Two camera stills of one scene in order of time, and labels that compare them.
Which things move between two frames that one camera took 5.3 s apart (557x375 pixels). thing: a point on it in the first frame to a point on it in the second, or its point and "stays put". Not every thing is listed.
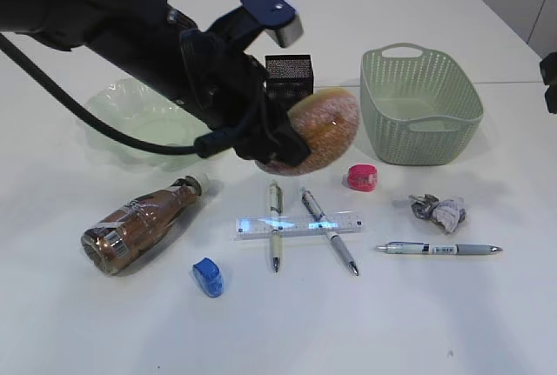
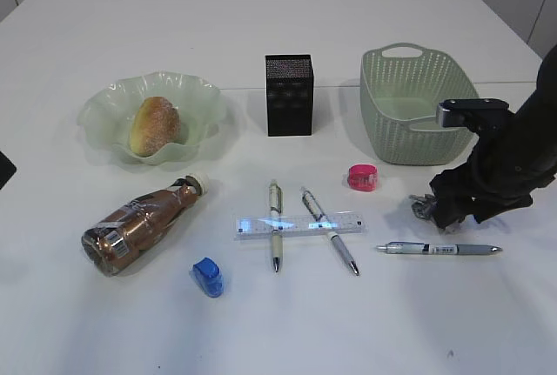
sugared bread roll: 330,121 to 156,123
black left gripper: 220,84 to 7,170
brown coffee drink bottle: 110,246 stays put
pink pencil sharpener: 362,177 stays put
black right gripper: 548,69 to 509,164
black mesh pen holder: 288,78 stays put
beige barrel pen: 276,207 stays put
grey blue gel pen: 417,248 stays put
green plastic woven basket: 419,107 stays put
